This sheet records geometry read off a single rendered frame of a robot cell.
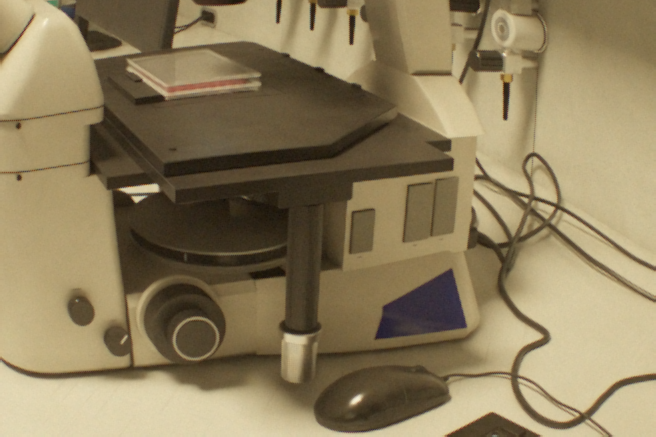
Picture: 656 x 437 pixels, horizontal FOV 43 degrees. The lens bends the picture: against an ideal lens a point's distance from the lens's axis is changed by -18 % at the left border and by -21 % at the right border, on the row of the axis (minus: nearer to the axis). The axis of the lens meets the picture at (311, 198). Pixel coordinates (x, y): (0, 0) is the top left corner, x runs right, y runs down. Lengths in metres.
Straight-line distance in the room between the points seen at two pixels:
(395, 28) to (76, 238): 0.35
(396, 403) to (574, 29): 0.65
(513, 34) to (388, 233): 0.47
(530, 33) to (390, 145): 0.56
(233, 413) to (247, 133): 0.21
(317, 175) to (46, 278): 0.23
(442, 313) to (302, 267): 0.17
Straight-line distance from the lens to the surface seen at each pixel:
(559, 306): 0.95
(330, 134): 0.69
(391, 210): 0.82
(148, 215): 0.86
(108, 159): 0.71
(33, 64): 0.67
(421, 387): 0.74
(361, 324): 0.82
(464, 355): 0.84
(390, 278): 0.83
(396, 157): 0.69
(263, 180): 0.63
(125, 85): 0.82
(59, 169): 0.70
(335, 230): 0.82
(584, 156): 1.22
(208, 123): 0.71
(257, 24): 2.08
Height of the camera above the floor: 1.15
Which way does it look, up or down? 20 degrees down
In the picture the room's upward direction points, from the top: 3 degrees clockwise
